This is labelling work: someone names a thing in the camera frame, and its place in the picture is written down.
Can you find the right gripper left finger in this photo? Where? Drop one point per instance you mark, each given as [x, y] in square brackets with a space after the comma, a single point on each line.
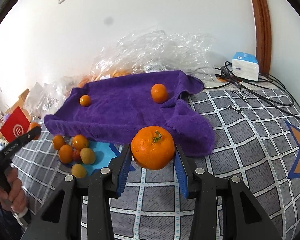
[60, 216]

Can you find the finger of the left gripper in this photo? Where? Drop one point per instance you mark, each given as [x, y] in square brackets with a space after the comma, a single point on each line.
[17, 144]

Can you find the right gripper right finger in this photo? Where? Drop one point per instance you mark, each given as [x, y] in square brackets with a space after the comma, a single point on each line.
[243, 216]

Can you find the orange mandarin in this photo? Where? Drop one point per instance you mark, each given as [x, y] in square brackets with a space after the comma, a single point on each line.
[35, 130]
[58, 141]
[79, 142]
[65, 154]

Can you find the large orange with stem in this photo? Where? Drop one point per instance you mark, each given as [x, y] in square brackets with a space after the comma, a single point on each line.
[153, 147]

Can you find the left hand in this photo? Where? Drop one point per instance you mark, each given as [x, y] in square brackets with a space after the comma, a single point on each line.
[15, 200]

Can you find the red paper bag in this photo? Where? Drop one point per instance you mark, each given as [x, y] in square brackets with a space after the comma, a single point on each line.
[16, 125]

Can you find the yellow loquat lower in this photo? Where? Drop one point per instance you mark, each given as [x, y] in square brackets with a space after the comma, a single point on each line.
[78, 171]

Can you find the yellow loquat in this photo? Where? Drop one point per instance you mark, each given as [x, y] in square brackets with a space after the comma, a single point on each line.
[88, 156]
[78, 171]

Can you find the clear plastic bag left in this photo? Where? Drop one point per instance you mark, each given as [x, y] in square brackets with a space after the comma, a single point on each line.
[49, 98]

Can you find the small red-orange fruit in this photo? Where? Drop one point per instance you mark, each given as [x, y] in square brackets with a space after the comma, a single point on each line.
[76, 156]

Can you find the yellow loquat upper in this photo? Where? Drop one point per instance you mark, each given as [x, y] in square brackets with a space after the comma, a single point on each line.
[88, 156]

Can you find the grey checked bed cover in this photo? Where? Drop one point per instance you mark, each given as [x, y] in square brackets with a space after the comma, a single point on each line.
[253, 142]

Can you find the blue star patch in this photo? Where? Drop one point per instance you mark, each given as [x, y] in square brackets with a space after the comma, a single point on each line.
[104, 153]

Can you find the small orange on towel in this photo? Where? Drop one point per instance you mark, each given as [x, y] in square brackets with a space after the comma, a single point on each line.
[85, 100]

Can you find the purple towel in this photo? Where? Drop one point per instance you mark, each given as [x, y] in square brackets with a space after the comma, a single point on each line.
[121, 106]

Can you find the medium orange on towel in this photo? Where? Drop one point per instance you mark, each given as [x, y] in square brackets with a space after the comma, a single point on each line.
[159, 93]

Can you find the white blue tissue pack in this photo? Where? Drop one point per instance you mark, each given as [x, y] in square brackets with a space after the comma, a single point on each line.
[245, 65]

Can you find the clear plastic fruit bag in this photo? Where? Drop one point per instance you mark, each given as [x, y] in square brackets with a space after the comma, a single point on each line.
[153, 51]

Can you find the brown wooden door frame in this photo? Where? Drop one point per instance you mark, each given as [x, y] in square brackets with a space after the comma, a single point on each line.
[263, 34]

